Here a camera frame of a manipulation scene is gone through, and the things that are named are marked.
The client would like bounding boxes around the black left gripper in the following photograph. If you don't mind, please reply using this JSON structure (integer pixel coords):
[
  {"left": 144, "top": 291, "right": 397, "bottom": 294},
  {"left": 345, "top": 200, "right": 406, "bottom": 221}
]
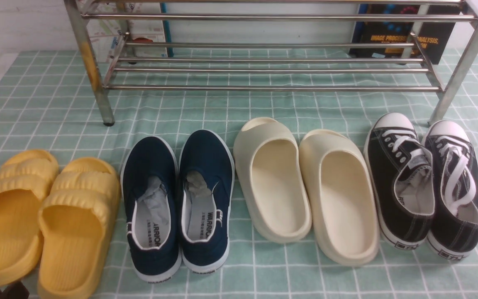
[{"left": 0, "top": 281, "right": 29, "bottom": 299}]

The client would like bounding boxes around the navy slip-on shoe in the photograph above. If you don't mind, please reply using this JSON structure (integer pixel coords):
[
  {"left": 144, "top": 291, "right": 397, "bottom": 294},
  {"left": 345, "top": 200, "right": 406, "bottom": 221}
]
[
  {"left": 179, "top": 130, "right": 235, "bottom": 274},
  {"left": 121, "top": 136, "right": 182, "bottom": 283}
]

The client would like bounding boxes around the silver metal shoe rack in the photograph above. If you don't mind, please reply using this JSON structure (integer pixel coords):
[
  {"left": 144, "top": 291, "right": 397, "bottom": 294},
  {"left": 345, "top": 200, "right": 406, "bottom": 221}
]
[{"left": 64, "top": 0, "right": 478, "bottom": 127}]

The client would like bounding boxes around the left yellow slide sandal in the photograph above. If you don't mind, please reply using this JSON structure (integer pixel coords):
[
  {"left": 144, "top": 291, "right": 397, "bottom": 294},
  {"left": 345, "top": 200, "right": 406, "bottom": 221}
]
[{"left": 0, "top": 149, "right": 59, "bottom": 286}]

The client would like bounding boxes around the yellow slide sandal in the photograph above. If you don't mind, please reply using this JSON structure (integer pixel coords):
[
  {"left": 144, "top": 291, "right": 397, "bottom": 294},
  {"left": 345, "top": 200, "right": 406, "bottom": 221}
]
[
  {"left": 0, "top": 149, "right": 59, "bottom": 286},
  {"left": 38, "top": 157, "right": 121, "bottom": 299}
]

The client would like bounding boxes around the right yellow slide sandal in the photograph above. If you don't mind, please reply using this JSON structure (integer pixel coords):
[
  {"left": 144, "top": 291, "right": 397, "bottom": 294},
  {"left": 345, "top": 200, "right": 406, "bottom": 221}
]
[{"left": 38, "top": 157, "right": 121, "bottom": 299}]

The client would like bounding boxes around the left cream foam clog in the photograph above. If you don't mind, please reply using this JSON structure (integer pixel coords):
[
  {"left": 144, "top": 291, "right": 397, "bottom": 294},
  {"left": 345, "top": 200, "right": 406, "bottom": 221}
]
[{"left": 233, "top": 117, "right": 312, "bottom": 243}]

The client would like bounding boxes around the cream foam clog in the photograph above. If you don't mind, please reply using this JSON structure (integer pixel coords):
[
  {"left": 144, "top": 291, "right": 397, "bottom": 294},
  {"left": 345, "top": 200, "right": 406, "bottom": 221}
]
[
  {"left": 298, "top": 129, "right": 380, "bottom": 267},
  {"left": 233, "top": 117, "right": 312, "bottom": 243}
]

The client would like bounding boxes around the right cream foam clog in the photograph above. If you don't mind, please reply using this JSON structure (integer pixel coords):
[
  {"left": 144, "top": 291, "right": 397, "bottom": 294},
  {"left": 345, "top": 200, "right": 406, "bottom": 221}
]
[{"left": 298, "top": 129, "right": 380, "bottom": 267}]

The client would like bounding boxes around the left black canvas sneaker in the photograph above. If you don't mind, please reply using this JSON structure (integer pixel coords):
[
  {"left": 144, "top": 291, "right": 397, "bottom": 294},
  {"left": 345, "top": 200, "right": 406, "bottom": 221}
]
[{"left": 363, "top": 113, "right": 435, "bottom": 250}]

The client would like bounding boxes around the black canvas sneaker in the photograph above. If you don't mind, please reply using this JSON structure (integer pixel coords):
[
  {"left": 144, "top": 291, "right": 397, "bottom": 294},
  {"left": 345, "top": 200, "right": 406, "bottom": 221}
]
[
  {"left": 422, "top": 120, "right": 478, "bottom": 261},
  {"left": 363, "top": 113, "right": 435, "bottom": 250}
]

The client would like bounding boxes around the dark image processing book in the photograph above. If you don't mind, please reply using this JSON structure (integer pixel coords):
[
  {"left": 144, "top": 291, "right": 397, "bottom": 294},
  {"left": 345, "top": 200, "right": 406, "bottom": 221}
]
[{"left": 349, "top": 4, "right": 455, "bottom": 65}]

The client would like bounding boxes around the right black canvas sneaker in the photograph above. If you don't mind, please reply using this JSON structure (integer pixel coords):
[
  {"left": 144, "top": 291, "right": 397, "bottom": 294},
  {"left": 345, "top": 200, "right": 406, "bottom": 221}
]
[{"left": 422, "top": 120, "right": 478, "bottom": 261}]

